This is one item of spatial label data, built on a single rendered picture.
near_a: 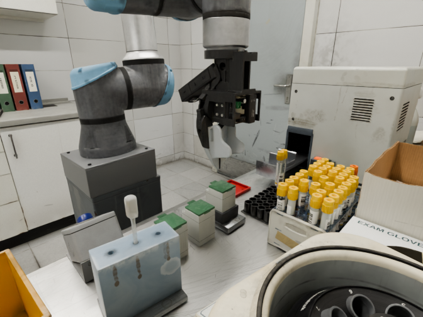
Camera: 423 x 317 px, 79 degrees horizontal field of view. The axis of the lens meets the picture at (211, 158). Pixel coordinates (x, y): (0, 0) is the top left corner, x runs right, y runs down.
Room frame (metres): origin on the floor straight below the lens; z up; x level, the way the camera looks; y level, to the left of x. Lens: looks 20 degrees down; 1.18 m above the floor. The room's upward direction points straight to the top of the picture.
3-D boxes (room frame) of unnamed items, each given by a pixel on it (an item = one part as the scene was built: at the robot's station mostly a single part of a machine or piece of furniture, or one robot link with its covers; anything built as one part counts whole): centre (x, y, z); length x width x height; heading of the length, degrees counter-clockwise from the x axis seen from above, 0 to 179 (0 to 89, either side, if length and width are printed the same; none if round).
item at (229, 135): (0.46, -0.04, 1.04); 0.06 x 0.03 x 0.09; 45
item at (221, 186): (0.46, -0.02, 0.95); 0.05 x 0.04 x 0.01; 46
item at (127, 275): (0.26, 0.09, 0.92); 0.10 x 0.07 x 0.10; 127
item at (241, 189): (0.59, -0.05, 0.88); 0.07 x 0.07 x 0.01; 45
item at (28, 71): (1.98, 1.37, 1.03); 0.26 x 0.08 x 0.31; 44
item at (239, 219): (0.46, -0.02, 0.89); 0.09 x 0.05 x 0.04; 46
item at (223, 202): (0.46, -0.02, 0.92); 0.05 x 0.04 x 0.06; 46
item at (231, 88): (0.45, -0.03, 1.14); 0.09 x 0.08 x 0.12; 45
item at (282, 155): (0.52, -0.16, 0.93); 0.17 x 0.09 x 0.11; 135
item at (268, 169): (0.70, -0.22, 0.92); 0.21 x 0.07 x 0.05; 135
